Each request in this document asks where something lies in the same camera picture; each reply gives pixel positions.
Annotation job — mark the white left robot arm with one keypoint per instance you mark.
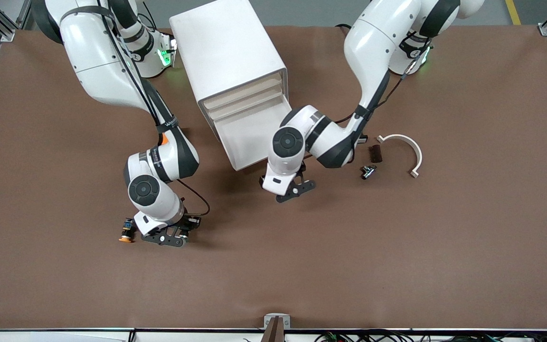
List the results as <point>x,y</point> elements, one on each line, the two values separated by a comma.
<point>373,42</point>

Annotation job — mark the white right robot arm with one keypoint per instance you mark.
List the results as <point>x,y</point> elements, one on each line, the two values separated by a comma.
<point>98,57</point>

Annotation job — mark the orange push button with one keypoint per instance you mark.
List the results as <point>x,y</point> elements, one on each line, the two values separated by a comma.
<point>125,237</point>

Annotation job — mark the brown paper table cover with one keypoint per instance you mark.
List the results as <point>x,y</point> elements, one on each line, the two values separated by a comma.
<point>273,266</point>

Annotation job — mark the dark brown ribbed block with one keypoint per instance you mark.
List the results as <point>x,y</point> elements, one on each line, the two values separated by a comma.
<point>376,154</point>

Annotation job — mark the orange box with round hole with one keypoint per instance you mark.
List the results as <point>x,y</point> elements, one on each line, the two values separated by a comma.
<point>164,139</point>

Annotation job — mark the silver selector switch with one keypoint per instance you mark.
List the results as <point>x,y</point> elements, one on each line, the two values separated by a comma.
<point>368,172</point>

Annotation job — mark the white curved plastic bracket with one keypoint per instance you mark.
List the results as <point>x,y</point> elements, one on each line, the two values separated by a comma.
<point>416,152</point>

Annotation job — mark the grey camera post bracket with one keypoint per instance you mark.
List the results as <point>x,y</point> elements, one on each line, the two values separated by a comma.
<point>277,320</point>

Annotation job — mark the white table edge rail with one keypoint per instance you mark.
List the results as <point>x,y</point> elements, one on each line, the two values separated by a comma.
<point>64,336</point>

